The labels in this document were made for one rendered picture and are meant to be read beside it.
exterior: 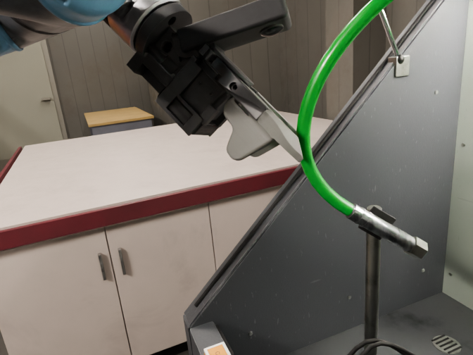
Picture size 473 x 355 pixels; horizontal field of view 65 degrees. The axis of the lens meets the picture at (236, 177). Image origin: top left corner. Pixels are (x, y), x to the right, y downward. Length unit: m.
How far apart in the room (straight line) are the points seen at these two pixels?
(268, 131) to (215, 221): 1.33
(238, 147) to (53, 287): 1.36
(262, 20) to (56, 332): 1.55
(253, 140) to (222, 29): 0.12
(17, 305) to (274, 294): 1.22
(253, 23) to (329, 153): 0.28
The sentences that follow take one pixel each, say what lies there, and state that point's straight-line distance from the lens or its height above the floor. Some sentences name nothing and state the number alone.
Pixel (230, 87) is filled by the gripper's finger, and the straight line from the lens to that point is 0.35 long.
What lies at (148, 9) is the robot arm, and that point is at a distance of 0.42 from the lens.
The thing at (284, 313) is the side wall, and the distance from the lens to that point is 0.68.
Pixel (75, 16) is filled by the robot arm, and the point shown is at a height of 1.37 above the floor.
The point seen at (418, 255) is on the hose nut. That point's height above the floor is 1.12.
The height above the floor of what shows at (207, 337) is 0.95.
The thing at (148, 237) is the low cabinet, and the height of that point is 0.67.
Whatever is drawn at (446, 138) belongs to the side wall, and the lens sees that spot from 0.78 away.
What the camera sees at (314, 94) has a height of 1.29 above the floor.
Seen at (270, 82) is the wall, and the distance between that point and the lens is 4.10.
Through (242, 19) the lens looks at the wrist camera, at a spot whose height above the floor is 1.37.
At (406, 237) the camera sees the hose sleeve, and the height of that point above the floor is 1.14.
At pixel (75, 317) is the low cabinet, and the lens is 1.73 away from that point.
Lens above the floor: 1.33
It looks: 17 degrees down
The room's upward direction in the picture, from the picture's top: 5 degrees counter-clockwise
